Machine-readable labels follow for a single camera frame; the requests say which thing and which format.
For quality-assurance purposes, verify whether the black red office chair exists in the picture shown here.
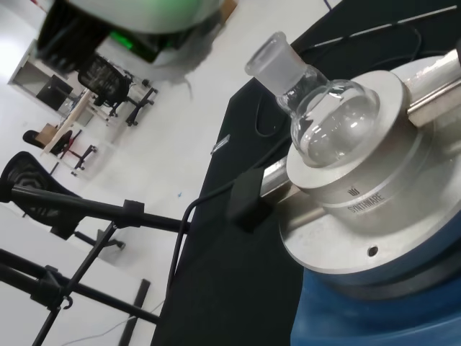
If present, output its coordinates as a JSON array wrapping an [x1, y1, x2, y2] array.
[[22, 128, 98, 170]]

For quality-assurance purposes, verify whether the clear round-bottom glass flask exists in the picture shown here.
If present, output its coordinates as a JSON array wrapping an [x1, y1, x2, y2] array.
[[244, 31, 382, 169]]

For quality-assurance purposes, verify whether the thick black power cable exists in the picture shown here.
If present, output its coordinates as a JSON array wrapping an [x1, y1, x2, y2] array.
[[166, 142, 289, 314]]

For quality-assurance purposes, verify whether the black bench cloth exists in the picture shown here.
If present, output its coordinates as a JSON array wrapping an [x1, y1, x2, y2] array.
[[149, 0, 461, 346]]

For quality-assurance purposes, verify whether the black flat floor bar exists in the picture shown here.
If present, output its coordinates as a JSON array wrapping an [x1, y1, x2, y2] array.
[[124, 279, 151, 346]]

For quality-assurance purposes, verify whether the black mesh office chair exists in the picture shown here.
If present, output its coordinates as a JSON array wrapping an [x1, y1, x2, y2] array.
[[0, 151, 127, 259], [76, 53, 159, 127]]

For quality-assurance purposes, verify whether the brown cardboard box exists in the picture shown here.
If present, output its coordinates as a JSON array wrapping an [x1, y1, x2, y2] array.
[[218, 0, 238, 22]]

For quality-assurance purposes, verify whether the white shelf cabinet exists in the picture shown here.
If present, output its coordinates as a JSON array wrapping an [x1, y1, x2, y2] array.
[[6, 37, 86, 118]]

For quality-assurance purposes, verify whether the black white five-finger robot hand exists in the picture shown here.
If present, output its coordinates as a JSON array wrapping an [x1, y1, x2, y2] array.
[[35, 0, 231, 86]]

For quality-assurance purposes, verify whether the wooden desk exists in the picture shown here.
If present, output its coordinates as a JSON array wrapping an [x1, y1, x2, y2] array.
[[39, 88, 111, 158]]

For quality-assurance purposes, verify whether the black camera tripod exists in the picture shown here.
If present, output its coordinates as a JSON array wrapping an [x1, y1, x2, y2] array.
[[0, 185, 192, 346]]

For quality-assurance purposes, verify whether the thin glass rod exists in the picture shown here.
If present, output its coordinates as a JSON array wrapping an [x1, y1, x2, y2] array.
[[312, 4, 459, 49]]

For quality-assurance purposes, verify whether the grey tape strip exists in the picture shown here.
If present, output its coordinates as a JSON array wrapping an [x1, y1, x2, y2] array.
[[212, 133, 231, 154]]

